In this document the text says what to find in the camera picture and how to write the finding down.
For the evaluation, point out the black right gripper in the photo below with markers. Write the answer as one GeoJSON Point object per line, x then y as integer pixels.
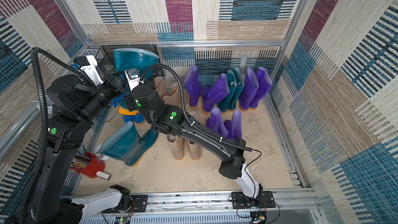
{"type": "Point", "coordinates": [131, 104]}

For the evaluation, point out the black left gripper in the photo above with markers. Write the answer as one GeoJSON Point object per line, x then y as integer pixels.
{"type": "Point", "coordinates": [115, 82]}

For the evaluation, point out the teal boot front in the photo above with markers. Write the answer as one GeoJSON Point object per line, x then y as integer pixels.
{"type": "Point", "coordinates": [130, 58]}

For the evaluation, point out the short beige boot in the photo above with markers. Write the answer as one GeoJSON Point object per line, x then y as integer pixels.
{"type": "Point", "coordinates": [177, 146]}

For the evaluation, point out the short purple boot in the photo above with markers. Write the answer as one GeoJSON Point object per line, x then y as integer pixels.
{"type": "Point", "coordinates": [205, 90]}
{"type": "Point", "coordinates": [217, 93]}

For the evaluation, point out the short purple boot front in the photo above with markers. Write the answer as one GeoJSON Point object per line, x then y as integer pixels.
{"type": "Point", "coordinates": [217, 93]}

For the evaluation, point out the tall purple boot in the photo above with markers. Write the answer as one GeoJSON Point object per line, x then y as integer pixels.
{"type": "Point", "coordinates": [265, 84]}
{"type": "Point", "coordinates": [249, 91]}

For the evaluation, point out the beige boot front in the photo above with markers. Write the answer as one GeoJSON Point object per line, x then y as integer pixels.
{"type": "Point", "coordinates": [160, 86]}

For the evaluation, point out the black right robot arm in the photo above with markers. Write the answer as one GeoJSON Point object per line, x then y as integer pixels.
{"type": "Point", "coordinates": [170, 119]}

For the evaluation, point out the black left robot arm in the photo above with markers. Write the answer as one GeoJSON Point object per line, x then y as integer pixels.
{"type": "Point", "coordinates": [67, 111]}

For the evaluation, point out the blue rain boot upright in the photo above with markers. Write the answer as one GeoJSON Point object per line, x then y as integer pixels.
{"type": "Point", "coordinates": [120, 105]}

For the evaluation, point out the white small box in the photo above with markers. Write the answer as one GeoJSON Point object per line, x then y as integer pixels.
{"type": "Point", "coordinates": [103, 175]}

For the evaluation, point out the black wire mesh shelf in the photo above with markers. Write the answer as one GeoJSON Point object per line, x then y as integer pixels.
{"type": "Point", "coordinates": [105, 56]}

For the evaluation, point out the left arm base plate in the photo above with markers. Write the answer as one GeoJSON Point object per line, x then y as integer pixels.
{"type": "Point", "coordinates": [126, 203]}

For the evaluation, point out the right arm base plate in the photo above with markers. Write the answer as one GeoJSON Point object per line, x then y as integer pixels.
{"type": "Point", "coordinates": [265, 199]}

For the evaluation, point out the aluminium front rail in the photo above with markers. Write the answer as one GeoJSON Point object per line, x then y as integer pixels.
{"type": "Point", "coordinates": [279, 206]}

